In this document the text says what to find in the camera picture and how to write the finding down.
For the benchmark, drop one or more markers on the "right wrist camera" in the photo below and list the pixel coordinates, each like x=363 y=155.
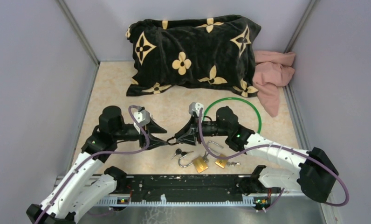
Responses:
x=195 y=108

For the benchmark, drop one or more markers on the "pink cloth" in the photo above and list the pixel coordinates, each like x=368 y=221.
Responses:
x=273 y=70

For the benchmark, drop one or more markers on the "keys of padlock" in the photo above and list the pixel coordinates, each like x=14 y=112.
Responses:
x=233 y=164
x=205 y=157

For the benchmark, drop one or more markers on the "open brass padlock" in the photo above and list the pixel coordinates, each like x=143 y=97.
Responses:
x=222 y=163
x=198 y=164

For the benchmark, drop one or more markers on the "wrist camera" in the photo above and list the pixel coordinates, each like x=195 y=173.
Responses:
x=142 y=117
x=195 y=108

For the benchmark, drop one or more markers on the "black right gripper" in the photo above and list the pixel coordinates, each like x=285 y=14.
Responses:
x=193 y=124

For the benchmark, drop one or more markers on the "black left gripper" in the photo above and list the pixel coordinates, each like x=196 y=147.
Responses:
x=152 y=128

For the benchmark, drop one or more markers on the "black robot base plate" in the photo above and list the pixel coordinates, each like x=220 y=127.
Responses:
x=191 y=191

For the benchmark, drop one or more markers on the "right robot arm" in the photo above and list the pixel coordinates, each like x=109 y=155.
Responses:
x=311 y=172

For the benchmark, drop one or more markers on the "open brass padlock left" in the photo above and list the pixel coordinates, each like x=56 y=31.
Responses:
x=198 y=164

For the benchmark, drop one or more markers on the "keys of right padlock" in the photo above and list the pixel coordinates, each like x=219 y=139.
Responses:
x=233 y=164

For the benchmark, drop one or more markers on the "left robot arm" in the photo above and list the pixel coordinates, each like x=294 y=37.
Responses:
x=70 y=201

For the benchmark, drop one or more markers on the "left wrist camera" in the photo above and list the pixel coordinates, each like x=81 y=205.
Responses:
x=142 y=117

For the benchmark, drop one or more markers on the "open brass padlock right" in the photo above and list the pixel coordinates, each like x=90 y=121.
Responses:
x=222 y=163

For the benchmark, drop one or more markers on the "black u-lock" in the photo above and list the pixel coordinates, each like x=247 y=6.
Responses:
x=172 y=141

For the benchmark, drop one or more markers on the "keys of left padlock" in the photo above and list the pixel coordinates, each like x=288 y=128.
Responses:
x=205 y=157

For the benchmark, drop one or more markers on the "black floral plush blanket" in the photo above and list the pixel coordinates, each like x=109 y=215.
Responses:
x=213 y=53

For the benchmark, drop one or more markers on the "black headed keys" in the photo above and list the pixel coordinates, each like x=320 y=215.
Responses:
x=180 y=153

